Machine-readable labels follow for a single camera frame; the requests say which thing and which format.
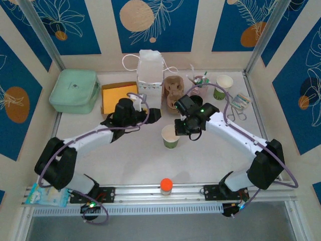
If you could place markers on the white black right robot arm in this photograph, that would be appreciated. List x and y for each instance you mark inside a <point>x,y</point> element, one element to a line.
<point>238,135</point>

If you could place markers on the green white stick sachet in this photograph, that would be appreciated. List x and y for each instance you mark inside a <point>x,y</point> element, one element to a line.
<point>205,74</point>
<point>199,82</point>

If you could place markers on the aluminium frame post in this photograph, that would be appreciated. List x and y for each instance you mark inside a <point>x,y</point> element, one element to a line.
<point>265,35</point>
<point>42,32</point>

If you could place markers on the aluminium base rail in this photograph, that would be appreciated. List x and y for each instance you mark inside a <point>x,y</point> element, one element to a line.
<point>140,192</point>

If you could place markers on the white wrapped straw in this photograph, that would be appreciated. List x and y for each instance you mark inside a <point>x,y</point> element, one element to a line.
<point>192,70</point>

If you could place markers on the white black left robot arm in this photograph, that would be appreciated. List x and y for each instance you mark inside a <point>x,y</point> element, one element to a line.
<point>87,138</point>

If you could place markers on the black plastic cup lid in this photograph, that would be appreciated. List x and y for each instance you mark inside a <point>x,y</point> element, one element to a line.
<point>199,105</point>
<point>196,99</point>

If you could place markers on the orange capped small jar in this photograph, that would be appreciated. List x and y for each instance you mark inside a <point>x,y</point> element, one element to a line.
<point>166,184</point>

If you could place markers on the white paper carry bag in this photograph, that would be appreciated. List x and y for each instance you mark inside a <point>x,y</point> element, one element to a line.
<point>150,72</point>

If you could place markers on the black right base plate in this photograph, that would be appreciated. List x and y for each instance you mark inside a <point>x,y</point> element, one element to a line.
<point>212,192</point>

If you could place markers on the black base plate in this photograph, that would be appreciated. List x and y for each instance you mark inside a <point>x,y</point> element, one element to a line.
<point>212,192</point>
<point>107,194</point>

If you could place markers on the blue white snack packet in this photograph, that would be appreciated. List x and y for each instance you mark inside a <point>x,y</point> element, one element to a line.
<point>47,197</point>

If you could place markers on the wooden stirrer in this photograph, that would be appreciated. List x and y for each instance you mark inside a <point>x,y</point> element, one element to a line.
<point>190,78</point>

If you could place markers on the mint green zip case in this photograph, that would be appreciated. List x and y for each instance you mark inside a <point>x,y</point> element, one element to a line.
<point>72,90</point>

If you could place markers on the white green paper cup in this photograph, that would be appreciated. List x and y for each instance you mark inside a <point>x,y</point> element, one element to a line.
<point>171,141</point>

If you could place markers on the black base controller board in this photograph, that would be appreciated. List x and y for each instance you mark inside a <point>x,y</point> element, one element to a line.
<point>86,209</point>
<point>228,212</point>

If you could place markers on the green cup with lid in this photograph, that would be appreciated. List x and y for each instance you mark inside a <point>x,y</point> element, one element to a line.
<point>224,81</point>

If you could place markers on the brown cardboard napkin box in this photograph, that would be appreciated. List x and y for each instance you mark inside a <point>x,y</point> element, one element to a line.
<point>104,114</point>

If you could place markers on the pink holder cup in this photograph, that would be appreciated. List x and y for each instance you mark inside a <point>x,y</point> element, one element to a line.
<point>201,92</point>

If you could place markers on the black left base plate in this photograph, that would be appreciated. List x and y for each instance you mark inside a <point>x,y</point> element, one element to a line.
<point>107,194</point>

